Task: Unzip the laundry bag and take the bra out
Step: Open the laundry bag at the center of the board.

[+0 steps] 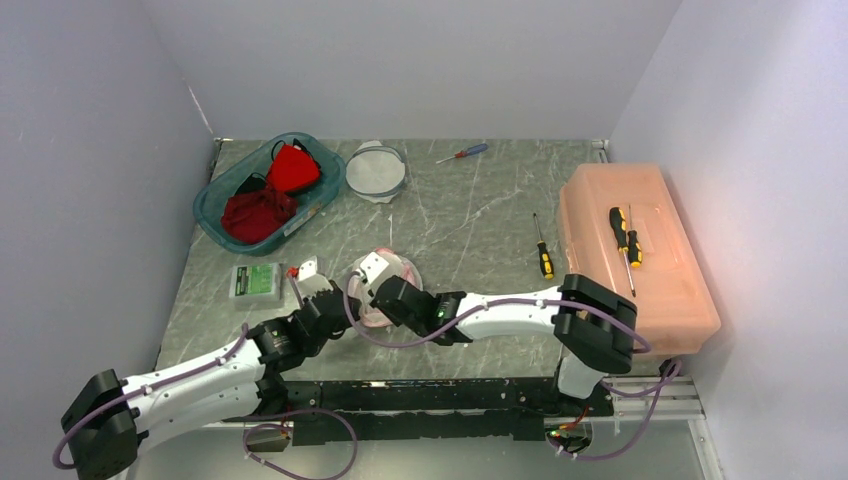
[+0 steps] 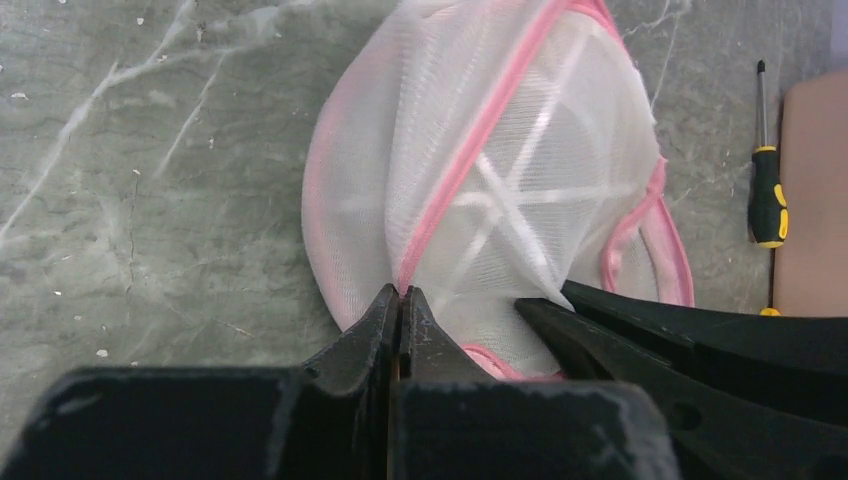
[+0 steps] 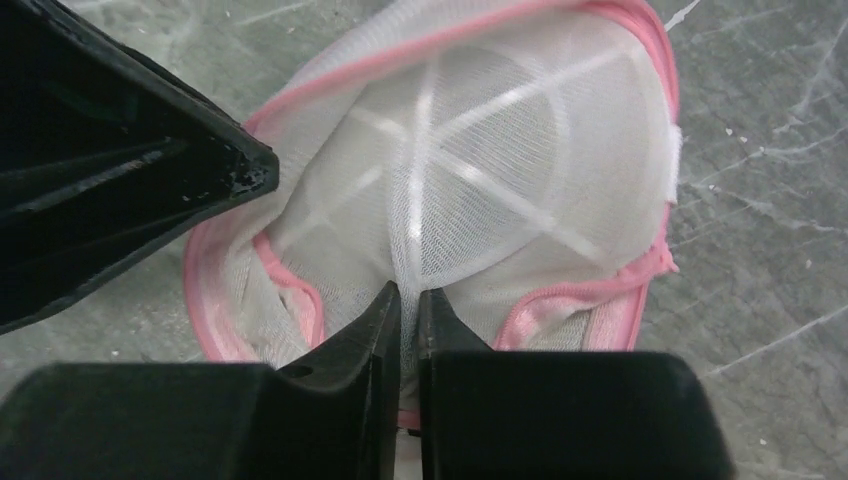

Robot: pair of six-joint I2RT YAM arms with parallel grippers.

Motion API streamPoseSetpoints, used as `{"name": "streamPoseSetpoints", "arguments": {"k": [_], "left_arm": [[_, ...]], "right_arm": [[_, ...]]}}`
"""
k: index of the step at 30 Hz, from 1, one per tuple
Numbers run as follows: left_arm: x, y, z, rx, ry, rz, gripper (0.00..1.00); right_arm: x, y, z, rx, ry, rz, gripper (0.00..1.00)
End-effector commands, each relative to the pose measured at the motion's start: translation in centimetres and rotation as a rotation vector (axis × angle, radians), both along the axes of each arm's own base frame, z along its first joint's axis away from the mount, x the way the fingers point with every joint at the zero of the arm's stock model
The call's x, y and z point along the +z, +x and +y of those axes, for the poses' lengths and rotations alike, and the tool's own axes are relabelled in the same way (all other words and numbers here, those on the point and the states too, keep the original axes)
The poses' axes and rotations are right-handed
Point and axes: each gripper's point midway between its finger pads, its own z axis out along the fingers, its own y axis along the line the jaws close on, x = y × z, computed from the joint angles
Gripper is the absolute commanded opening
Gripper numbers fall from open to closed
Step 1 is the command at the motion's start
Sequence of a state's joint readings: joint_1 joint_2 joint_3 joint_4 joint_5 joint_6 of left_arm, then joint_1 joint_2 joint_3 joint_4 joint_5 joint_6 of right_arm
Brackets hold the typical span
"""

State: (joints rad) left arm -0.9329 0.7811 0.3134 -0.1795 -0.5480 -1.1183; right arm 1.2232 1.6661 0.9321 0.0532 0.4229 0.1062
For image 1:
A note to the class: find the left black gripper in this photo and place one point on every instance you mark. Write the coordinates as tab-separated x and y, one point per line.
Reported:
344	323

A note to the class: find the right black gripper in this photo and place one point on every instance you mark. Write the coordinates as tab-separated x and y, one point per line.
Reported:
392	317

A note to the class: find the pink-trimmed white mesh laundry bag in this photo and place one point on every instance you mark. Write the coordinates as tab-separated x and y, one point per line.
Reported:
369	316

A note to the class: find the dark red bra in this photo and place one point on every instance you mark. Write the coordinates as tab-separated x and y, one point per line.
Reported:
252	218

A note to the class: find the blue-trimmed white mesh laundry bag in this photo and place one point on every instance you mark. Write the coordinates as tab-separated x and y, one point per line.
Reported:
376	172

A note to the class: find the black bra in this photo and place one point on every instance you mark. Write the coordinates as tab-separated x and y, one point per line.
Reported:
254	182

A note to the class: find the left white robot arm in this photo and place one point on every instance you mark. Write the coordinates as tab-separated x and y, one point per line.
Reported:
113	420

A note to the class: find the green labelled small box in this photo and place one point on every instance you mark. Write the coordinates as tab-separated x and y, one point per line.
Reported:
256	284

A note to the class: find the yellow-black screwdriver on table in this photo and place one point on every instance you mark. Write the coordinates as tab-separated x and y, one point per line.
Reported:
545	263

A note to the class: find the teal plastic basin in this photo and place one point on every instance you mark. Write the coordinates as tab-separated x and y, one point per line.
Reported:
209	204

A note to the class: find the red-blue small screwdriver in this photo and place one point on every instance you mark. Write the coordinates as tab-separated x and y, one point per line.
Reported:
469	151

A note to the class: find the large yellow-black screwdriver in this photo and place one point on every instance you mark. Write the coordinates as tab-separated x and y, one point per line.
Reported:
618	225

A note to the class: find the medium yellow-black screwdriver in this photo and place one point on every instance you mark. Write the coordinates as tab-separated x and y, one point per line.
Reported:
634	255

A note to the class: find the orange translucent plastic box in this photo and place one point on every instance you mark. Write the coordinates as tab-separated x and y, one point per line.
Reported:
676	312

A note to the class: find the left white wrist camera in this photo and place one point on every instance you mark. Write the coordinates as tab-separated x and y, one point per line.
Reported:
308	279

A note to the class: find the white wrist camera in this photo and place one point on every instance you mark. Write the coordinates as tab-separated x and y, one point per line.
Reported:
308	279
373	271

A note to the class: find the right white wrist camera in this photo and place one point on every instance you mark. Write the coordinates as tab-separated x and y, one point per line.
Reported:
373	271

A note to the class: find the black base frame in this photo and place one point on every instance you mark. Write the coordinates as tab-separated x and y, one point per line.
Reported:
521	408

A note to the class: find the aluminium rail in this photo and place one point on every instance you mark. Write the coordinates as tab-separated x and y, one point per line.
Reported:
678	401

